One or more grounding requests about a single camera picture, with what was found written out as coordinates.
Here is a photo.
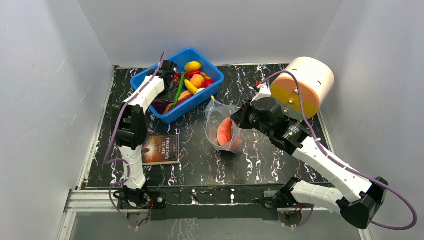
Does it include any purple toy eggplant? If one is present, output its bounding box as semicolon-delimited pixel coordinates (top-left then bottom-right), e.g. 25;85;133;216
151;100;169;115

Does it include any toy watermelon slice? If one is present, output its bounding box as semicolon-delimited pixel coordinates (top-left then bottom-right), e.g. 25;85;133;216
217;117;233;146

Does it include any clear zip top bag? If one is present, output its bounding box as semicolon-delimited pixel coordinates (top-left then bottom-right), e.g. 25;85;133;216
204;96;244;154

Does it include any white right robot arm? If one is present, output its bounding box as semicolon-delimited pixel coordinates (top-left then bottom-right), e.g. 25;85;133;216
230;89;386;229

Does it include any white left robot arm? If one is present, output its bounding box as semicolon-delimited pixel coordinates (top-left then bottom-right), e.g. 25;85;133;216
111;60;178;208

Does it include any blue plastic bin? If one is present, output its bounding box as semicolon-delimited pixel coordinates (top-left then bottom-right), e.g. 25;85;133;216
126;48;224;124

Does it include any red toy chili pepper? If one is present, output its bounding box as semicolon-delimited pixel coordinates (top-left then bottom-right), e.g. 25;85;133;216
173;69;201;80

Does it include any yellow toy lemon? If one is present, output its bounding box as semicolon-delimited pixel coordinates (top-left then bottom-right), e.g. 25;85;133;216
184;61;202;72

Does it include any green toy bean pod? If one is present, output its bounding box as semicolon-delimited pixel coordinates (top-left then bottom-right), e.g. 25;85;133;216
173;71;187;107

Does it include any orange toy peach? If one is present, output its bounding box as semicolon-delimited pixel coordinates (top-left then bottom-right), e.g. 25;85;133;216
190;74;205;89

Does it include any yellow toy banana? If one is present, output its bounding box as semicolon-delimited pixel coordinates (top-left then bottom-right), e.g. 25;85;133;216
184;79;198;95

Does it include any red toy tomato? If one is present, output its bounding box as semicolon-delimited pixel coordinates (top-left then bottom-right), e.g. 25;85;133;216
201;79;215;88

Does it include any cream cylinder with coloured face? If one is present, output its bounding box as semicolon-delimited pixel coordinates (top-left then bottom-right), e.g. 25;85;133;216
270;56;335;120

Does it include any three days to see book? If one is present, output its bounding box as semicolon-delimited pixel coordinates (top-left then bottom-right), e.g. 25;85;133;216
141;135;180;166

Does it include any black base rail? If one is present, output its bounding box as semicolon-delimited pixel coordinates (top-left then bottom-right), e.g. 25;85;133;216
112;184;304;225

